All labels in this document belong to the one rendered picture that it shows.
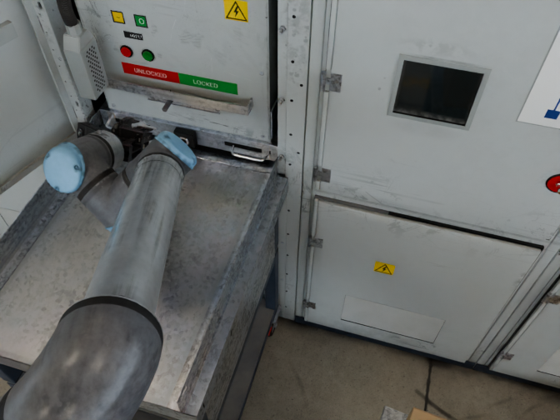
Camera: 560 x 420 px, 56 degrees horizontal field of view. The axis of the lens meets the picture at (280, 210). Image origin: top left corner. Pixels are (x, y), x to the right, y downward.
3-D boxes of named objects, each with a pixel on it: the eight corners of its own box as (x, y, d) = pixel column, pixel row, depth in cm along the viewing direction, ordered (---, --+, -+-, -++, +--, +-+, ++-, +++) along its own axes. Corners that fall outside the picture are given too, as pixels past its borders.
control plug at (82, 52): (97, 101, 136) (76, 42, 122) (79, 97, 137) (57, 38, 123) (111, 82, 141) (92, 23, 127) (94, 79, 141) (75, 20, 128)
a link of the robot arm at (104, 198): (152, 212, 101) (106, 164, 100) (112, 250, 104) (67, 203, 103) (168, 201, 110) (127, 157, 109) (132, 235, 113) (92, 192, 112)
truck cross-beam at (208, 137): (277, 162, 149) (277, 147, 144) (104, 124, 158) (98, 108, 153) (282, 149, 152) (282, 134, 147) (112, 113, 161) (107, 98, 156)
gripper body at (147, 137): (152, 157, 127) (127, 171, 116) (120, 149, 129) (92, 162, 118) (154, 127, 124) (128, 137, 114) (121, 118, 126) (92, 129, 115)
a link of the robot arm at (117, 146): (76, 170, 114) (76, 127, 110) (88, 164, 119) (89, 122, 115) (113, 179, 113) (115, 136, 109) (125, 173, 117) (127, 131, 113)
